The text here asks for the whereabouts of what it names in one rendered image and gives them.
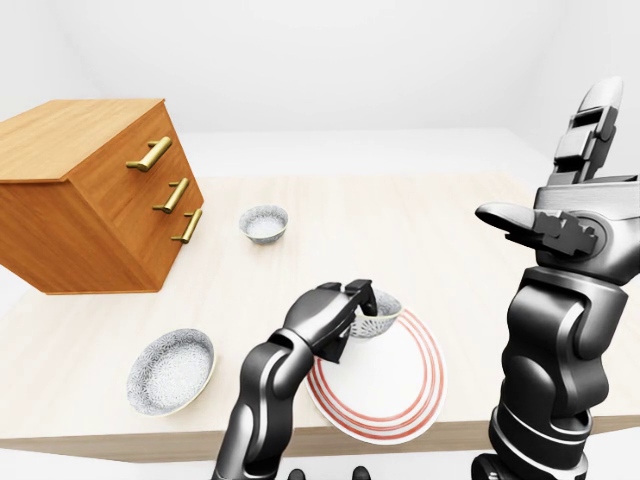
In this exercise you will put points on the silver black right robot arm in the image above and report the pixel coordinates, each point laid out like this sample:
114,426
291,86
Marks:
550,360

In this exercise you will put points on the large patterned bowl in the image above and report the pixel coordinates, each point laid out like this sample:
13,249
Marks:
170,372

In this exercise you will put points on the small dark rounded shape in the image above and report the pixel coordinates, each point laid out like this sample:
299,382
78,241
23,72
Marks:
297,475
360,473

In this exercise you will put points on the white plate with red rings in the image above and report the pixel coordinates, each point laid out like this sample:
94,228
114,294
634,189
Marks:
385,385

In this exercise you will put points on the patterned bowl with dark outside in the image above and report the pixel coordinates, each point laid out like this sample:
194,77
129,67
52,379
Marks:
372,327

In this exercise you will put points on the small wooden cabinet drawer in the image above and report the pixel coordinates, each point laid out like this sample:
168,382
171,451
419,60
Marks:
167,257

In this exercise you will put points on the wooden cabinet with drawers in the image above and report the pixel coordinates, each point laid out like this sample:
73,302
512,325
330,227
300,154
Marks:
45,150

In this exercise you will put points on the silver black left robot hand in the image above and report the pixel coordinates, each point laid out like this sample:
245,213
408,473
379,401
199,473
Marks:
320,315

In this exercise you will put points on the medium wooden cabinet drawer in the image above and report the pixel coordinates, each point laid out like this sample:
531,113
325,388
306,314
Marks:
145,225

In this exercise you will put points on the large wooden cabinet drawer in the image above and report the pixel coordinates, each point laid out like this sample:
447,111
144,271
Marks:
107,187

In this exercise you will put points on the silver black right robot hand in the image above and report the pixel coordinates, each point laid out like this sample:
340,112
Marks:
600,225

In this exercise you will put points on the small patterned bowl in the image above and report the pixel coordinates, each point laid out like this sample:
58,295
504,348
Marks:
263,226

